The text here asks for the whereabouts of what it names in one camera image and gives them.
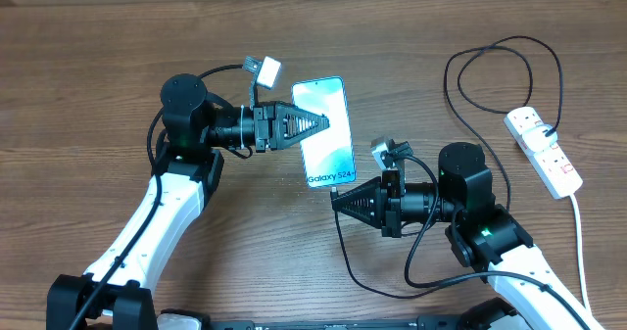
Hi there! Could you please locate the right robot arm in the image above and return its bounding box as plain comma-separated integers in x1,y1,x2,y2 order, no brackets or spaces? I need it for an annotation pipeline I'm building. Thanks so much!
330,141,601,329

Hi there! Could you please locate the black USB charging cable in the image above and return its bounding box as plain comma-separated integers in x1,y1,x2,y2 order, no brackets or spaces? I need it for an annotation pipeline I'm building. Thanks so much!
329,35,564,301

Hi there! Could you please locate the Samsung Galaxy smartphone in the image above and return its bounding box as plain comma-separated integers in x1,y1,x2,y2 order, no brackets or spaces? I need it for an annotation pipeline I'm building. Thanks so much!
292,76,357,188

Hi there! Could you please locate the white power strip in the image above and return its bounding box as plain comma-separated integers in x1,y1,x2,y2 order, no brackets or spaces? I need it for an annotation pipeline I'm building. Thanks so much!
504,107,583,199

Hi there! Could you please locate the white power strip cord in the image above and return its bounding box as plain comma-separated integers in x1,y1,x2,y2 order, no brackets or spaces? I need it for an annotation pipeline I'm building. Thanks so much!
567,192,592,314

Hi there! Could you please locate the white charger plug adapter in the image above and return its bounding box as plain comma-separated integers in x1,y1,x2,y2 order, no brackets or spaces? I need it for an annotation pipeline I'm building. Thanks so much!
520,124,557,156

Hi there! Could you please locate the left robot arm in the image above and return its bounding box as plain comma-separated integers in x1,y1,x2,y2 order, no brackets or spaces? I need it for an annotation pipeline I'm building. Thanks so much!
46,73,329,329

